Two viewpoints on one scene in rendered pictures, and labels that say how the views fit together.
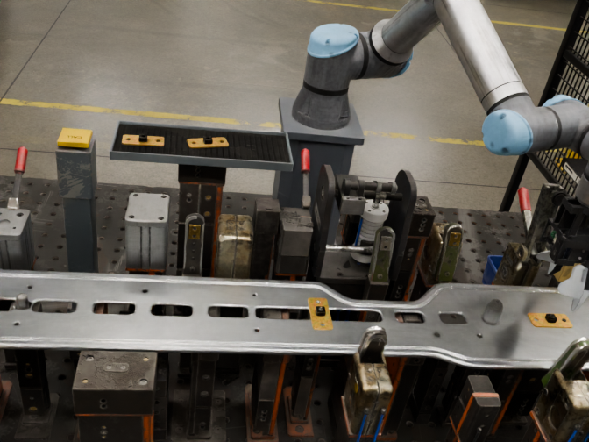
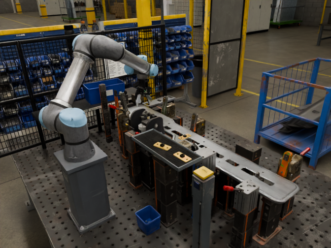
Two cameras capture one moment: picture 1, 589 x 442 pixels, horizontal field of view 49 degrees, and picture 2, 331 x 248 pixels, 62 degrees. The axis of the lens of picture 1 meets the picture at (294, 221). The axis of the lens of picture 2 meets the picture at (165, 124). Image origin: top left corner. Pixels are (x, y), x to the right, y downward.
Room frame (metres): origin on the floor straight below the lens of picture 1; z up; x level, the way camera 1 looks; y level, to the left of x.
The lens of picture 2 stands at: (1.69, 1.23, 1.82)
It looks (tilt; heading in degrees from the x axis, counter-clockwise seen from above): 26 degrees down; 244
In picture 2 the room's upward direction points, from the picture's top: 2 degrees counter-clockwise
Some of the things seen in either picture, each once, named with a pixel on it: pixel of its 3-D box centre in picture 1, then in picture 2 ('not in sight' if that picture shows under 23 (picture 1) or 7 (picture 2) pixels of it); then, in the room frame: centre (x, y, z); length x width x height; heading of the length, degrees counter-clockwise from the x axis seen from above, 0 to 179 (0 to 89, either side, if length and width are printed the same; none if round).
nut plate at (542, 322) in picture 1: (550, 318); not in sight; (1.00, -0.53, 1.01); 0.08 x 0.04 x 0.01; 101
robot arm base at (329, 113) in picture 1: (323, 99); (78, 145); (1.55, -0.02, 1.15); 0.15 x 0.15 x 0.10
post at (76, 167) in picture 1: (81, 230); (201, 216); (1.15, 0.47, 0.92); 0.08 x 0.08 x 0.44; 11
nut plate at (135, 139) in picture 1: (143, 139); (182, 156); (1.17, 0.33, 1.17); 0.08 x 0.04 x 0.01; 103
